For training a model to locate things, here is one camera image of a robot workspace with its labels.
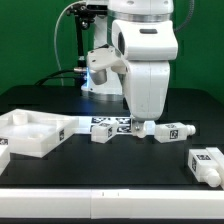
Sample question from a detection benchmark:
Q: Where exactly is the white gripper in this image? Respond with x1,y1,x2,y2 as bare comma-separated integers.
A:
123,61,170,131

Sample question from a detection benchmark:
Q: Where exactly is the white square tabletop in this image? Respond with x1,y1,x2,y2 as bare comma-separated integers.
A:
0,109,79,158

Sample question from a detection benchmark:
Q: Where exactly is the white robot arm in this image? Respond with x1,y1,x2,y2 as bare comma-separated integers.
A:
82,0,178,135

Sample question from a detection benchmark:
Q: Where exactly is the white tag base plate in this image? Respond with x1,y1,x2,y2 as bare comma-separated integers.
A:
75,116,161,137

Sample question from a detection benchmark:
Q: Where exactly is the black cables bundle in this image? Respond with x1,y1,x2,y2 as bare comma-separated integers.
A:
34,68,88,88

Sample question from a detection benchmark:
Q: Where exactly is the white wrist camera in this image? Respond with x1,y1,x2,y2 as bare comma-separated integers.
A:
87,46,126,85

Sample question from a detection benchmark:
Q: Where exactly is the white obstacle fence rail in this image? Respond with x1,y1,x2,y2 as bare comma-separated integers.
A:
0,145,224,220

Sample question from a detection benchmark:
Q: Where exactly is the grey cable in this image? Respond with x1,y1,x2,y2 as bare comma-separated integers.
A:
53,0,87,87

